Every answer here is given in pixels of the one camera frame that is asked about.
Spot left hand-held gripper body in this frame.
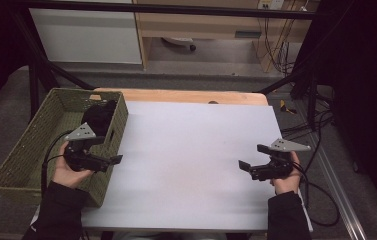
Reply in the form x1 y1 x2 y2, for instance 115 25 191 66
63 122 112 173

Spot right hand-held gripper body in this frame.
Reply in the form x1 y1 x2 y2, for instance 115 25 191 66
249 138 312 182

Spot dark cloth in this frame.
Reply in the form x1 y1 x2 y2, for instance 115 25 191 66
80 99 119 138

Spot green woven basket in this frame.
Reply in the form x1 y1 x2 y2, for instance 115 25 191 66
0 87 130 208

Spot person's right hand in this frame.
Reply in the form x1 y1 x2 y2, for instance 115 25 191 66
269 151 303 196

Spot person's left hand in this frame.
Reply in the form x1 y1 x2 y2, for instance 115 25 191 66
51 141 96 190

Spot yellow and black tool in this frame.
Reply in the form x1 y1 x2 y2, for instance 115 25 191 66
278 98 298 116

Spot white table mat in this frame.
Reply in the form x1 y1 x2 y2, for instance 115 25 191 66
30 100 314 233

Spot wooden table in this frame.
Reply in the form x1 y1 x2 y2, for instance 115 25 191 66
89 87 270 107

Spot white cabinet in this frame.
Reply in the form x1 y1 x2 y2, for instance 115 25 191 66
28 0 143 65

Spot office chair base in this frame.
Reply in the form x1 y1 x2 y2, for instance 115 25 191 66
161 36 198 52

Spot light wooden desk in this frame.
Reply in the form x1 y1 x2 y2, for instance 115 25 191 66
132 0 321 74

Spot white power strip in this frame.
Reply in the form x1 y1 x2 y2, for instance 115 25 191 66
257 0 286 11

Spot left hand-held gripper cable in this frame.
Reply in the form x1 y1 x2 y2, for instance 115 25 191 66
40 129 74 196

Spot hand-held gripper cable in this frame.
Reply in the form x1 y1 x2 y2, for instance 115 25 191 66
40 129 74 196
289 159 341 229

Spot black floor cables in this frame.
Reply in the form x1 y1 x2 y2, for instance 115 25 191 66
280 84 336 143

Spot right hand-held gripper cable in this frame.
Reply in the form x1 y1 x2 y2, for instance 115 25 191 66
289 159 341 229

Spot hanging cable bundle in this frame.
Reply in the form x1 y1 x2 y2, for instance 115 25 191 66
257 15 306 77

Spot black metal frame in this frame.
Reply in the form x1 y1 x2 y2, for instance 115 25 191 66
8 0 331 125

